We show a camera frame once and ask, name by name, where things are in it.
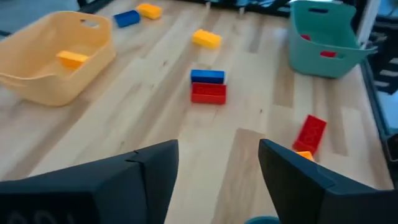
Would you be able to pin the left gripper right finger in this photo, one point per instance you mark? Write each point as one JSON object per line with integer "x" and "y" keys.
{"x": 326, "y": 205}

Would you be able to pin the blue-teal plastic bin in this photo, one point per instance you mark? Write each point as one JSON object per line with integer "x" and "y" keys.
{"x": 262, "y": 221}

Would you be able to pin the blue toy brick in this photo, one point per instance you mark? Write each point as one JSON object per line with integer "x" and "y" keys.
{"x": 207, "y": 76}
{"x": 126, "y": 18}

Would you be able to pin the yellow toy brick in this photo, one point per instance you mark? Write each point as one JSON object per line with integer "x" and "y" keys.
{"x": 72, "y": 59}
{"x": 206, "y": 39}

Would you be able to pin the red toy brick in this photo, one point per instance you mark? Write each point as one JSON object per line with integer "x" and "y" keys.
{"x": 306, "y": 37}
{"x": 309, "y": 133}
{"x": 208, "y": 93}
{"x": 328, "y": 54}

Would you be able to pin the yellow plastic bin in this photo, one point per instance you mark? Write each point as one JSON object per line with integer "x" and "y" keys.
{"x": 31, "y": 77}

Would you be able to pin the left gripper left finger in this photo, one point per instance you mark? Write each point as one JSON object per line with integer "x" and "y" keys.
{"x": 93, "y": 193}

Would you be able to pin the green-teal plastic bin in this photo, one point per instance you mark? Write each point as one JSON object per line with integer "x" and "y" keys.
{"x": 311, "y": 65}

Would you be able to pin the orange-yellow toy brick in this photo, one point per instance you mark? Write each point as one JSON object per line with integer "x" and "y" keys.
{"x": 150, "y": 11}
{"x": 306, "y": 154}

